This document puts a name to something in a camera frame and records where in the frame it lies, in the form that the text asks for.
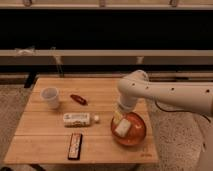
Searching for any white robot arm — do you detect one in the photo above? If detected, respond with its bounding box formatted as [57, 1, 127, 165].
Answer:
[117, 70, 213, 171]

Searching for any black cable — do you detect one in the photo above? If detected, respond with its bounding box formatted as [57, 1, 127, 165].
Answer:
[154, 99, 213, 124]

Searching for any white plastic bottle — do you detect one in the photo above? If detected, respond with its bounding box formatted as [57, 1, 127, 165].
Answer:
[63, 113, 100, 127]

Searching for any dark candy bar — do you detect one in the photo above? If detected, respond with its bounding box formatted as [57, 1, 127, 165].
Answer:
[68, 133, 83, 160]

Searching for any orange ceramic bowl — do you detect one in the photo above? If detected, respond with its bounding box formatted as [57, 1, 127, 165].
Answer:
[110, 112, 146, 146]

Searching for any wooden table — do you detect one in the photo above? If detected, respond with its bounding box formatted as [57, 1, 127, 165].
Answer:
[4, 78, 158, 164]

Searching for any white paper cup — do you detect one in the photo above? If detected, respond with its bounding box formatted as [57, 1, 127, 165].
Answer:
[40, 87, 60, 109]

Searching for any white sponge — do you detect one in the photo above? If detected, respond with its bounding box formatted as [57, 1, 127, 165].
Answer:
[115, 119, 131, 137]

